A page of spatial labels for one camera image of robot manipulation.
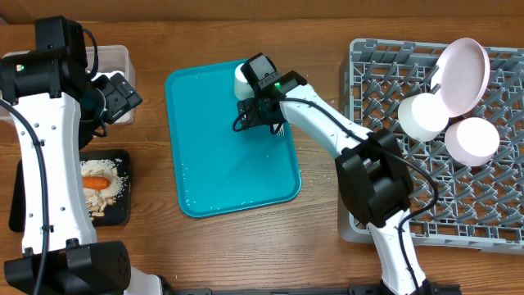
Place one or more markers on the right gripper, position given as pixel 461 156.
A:
pixel 249 116

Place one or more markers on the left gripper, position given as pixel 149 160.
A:
pixel 120 93

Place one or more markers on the wooden handled fork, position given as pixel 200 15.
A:
pixel 280 130

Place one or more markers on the orange carrot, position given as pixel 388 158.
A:
pixel 96 182

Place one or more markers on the white bowl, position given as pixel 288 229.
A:
pixel 422 116
pixel 472 142

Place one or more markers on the white round plate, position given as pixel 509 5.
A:
pixel 462 74

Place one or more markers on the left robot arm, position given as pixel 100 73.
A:
pixel 59 103

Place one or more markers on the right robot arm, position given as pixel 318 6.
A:
pixel 373 178

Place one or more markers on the grey dishwasher rack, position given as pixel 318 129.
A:
pixel 458 206

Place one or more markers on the white paper cup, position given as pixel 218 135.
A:
pixel 241 88

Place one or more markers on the clear plastic bin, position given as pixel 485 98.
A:
pixel 112 60

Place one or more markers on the teal serving tray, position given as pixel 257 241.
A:
pixel 218 170

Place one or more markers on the peanuts and rice pile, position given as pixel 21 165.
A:
pixel 110 201

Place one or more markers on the black tray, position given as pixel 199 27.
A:
pixel 17 215

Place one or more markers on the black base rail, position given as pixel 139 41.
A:
pixel 369 289

